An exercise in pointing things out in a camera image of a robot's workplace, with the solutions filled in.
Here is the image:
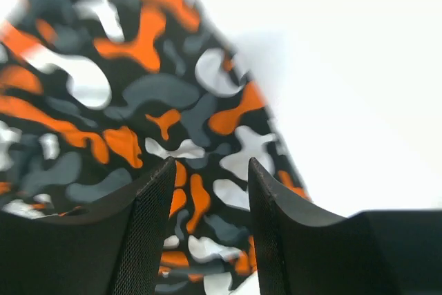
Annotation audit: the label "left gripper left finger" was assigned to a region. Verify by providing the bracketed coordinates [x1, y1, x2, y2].
[1, 158, 176, 294]

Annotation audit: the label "orange camouflage shorts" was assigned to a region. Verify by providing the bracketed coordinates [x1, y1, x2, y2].
[1, 0, 307, 294]

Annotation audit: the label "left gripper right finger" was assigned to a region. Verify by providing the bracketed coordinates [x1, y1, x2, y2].
[248, 159, 441, 294]

